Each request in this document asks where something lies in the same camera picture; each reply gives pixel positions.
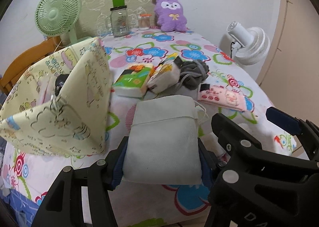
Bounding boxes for pink wet wipes pack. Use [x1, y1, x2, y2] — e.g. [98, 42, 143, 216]
[197, 84, 248, 111]

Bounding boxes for white drawstring pouch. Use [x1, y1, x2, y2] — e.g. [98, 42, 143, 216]
[123, 95, 209, 185]

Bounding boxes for grey drawstring pouch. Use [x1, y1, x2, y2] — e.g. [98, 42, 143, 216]
[178, 60, 209, 90]

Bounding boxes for yellow white tissue pack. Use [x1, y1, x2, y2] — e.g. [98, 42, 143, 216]
[147, 53, 183, 94]

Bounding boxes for green orange tissue pack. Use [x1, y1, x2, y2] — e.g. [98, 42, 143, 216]
[112, 63, 155, 98]

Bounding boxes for yellow cartoon fabric storage box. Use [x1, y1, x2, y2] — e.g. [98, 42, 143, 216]
[1, 37, 113, 156]

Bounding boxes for black plastic bag roll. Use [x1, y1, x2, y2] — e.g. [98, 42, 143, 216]
[54, 74, 69, 96]

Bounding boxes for beige door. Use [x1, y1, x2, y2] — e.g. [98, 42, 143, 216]
[257, 0, 318, 123]

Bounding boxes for white standing fan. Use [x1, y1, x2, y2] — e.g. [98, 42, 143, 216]
[226, 21, 271, 80]

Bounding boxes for floral tablecloth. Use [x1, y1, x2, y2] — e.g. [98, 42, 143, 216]
[1, 29, 296, 226]

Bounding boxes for purple plush bunny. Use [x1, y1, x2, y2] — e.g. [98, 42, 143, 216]
[154, 0, 187, 32]

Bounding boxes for small orange lid jar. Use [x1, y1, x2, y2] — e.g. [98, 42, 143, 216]
[138, 14, 151, 30]

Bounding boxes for glass mason jar mug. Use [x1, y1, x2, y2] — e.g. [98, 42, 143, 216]
[106, 5, 130, 37]

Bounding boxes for green patterned board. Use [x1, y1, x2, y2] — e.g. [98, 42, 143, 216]
[75, 0, 155, 38]

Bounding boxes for green desk fan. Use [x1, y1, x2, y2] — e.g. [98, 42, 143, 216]
[35, 0, 90, 44]

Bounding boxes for green cup on jar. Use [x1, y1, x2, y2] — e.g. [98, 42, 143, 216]
[112, 0, 125, 8]

